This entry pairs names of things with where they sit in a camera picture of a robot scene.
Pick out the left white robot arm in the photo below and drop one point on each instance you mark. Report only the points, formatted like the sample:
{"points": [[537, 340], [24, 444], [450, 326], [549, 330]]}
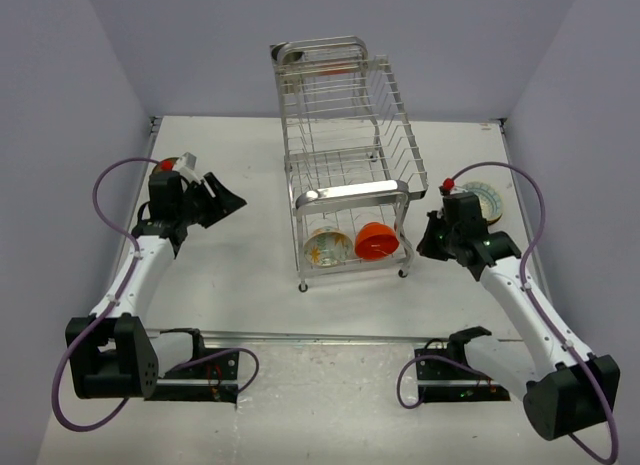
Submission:
{"points": [[111, 354]]}

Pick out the brown ribbed bowl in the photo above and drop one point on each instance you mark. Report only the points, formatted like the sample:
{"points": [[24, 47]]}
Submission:
{"points": [[164, 165]]}

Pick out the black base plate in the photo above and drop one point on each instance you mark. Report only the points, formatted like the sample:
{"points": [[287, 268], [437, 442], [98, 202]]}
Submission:
{"points": [[441, 382], [215, 381]]}

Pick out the white bowl orange star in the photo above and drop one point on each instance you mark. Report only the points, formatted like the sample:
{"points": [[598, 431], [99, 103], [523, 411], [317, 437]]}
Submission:
{"points": [[328, 247]]}

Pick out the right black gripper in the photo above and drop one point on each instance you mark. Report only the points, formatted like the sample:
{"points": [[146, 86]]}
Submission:
{"points": [[426, 247]]}

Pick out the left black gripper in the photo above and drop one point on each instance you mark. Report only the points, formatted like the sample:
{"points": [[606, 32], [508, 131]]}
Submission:
{"points": [[222, 204]]}

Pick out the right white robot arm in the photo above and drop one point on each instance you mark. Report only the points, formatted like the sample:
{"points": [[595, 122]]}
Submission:
{"points": [[563, 385]]}

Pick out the mint green floral bowl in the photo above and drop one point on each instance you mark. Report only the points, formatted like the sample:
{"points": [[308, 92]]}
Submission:
{"points": [[494, 220]]}

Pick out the aluminium table rail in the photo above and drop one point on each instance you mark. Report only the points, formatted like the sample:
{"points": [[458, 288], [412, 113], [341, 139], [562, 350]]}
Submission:
{"points": [[236, 338]]}

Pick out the yellow blue patterned bowl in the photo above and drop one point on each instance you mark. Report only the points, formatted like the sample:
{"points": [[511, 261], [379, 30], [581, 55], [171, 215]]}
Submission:
{"points": [[490, 200]]}

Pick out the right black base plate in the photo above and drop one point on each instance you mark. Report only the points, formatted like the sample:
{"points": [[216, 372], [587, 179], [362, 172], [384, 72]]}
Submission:
{"points": [[441, 382]]}

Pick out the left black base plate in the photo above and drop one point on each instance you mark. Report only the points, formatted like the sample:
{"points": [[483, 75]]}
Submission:
{"points": [[215, 381]]}

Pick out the steel wire dish rack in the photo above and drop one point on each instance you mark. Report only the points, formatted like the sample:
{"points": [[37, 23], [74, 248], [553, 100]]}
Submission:
{"points": [[350, 154]]}

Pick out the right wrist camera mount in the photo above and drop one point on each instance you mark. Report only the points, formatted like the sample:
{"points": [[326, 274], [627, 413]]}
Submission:
{"points": [[447, 186]]}

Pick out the steel cutlery holder cup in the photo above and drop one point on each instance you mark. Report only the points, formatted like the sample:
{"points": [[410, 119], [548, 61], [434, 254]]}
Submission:
{"points": [[284, 87]]}

